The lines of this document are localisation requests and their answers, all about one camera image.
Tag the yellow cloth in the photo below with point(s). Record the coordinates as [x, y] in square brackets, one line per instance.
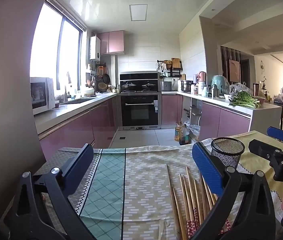
[254, 136]

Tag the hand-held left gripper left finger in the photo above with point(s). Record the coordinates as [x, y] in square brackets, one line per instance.
[80, 166]

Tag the dark tumbler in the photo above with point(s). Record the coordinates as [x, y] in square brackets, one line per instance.
[256, 90]

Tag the pink kettle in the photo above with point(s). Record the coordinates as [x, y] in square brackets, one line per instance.
[202, 77]

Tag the black wall rack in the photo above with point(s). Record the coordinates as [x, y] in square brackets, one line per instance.
[174, 72]

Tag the patterned beige teal tablecloth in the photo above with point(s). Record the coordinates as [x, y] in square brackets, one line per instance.
[144, 180]

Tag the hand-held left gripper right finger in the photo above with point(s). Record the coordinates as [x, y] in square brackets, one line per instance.
[206, 170]

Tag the black mesh holder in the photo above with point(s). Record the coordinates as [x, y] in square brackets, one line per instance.
[227, 155]

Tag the silver box appliance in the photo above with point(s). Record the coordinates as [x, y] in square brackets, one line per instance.
[167, 86]

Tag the clear plastic bag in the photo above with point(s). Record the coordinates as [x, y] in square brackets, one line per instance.
[239, 88]

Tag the steel sink faucet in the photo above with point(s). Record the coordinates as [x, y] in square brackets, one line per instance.
[68, 90]

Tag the dark cooking pot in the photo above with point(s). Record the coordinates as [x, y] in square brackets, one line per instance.
[129, 85]
[149, 85]

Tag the bunch of green vegetables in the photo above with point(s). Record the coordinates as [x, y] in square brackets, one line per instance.
[244, 101]

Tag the black built-in oven stove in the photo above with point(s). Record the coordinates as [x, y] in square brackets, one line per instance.
[140, 110]

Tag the teal kitchen appliance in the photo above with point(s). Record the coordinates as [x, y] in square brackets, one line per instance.
[219, 83]

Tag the ceiling light panel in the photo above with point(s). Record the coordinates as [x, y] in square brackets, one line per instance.
[138, 12]

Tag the dark oil bottle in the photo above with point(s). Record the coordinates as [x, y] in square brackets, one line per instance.
[184, 136]

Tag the kitchen window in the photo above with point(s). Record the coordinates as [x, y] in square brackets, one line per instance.
[46, 42]

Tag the pink base cabinets with vegetables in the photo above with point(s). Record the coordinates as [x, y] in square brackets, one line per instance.
[221, 122]

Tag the round woven basket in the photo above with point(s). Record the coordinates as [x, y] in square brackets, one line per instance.
[102, 87]

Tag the white microwave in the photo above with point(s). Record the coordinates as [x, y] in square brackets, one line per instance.
[42, 95]

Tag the pink wall cabinet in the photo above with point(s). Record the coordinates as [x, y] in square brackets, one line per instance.
[111, 42]

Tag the hanging frying pan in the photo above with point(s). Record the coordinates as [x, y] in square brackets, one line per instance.
[107, 78]

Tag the yellow oil bottle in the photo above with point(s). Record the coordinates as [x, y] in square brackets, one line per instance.
[178, 133]

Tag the white water heater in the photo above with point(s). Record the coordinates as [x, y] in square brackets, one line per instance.
[95, 47]

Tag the bundle of wooden chopsticks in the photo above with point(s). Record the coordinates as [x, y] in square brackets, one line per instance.
[192, 220]

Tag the framed wall picture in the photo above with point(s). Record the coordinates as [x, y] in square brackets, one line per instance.
[234, 70]

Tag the steel thermos bottle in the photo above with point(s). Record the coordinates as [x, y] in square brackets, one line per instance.
[215, 92]

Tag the wooden cutting board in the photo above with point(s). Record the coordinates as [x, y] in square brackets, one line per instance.
[175, 63]

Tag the steel pot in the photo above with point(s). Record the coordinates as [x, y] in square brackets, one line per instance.
[187, 86]

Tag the pink base cabinets with sink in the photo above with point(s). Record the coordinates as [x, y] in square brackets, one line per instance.
[81, 125]

